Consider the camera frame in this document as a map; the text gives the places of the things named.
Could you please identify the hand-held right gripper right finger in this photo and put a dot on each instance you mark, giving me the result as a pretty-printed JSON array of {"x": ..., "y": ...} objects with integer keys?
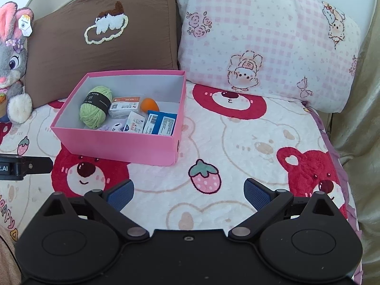
[{"x": 256, "y": 196}]

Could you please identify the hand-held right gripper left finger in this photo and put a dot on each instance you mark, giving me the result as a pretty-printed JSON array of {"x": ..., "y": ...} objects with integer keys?
[{"x": 120, "y": 196}]

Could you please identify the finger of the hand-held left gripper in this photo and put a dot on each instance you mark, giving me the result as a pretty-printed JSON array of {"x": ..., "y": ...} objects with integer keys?
[{"x": 38, "y": 165}]

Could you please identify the pink cardboard box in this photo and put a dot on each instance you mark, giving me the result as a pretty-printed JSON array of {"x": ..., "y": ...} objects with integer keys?
[{"x": 118, "y": 148}]

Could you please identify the purple plush toy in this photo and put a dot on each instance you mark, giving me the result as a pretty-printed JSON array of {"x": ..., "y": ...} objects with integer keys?
[{"x": 115, "y": 127}]

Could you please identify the small white carton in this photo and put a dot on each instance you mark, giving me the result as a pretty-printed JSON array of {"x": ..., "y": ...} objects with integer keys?
[{"x": 135, "y": 123}]

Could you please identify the green yarn ball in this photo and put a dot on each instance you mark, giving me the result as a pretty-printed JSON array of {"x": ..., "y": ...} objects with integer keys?
[{"x": 92, "y": 112}]

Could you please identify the blue wet wipes packet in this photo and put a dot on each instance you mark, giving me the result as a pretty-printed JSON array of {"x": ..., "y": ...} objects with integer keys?
[{"x": 161, "y": 124}]

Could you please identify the clear box with orange label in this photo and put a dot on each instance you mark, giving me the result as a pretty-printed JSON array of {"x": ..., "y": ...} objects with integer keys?
[{"x": 124, "y": 107}]

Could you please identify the orange makeup sponge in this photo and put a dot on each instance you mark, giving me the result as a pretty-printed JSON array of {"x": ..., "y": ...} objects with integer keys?
[{"x": 150, "y": 105}]

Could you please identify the bear printed blanket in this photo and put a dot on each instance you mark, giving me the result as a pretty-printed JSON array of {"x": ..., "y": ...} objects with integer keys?
[{"x": 237, "y": 154}]

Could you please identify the beige fuzzy blanket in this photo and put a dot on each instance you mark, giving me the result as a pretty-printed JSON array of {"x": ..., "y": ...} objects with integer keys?
[{"x": 7, "y": 258}]

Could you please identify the grey rabbit plush toy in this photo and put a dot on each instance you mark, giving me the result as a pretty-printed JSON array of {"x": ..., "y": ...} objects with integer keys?
[{"x": 12, "y": 65}]

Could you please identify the beige satin bedsheet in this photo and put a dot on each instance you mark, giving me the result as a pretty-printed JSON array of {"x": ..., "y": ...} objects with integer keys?
[{"x": 362, "y": 154}]

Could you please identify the pink checked pillow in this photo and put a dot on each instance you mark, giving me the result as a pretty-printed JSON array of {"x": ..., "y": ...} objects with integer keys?
[{"x": 252, "y": 35}]

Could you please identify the brown pillow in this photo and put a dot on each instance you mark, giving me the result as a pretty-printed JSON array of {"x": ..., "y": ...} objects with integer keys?
[{"x": 133, "y": 35}]

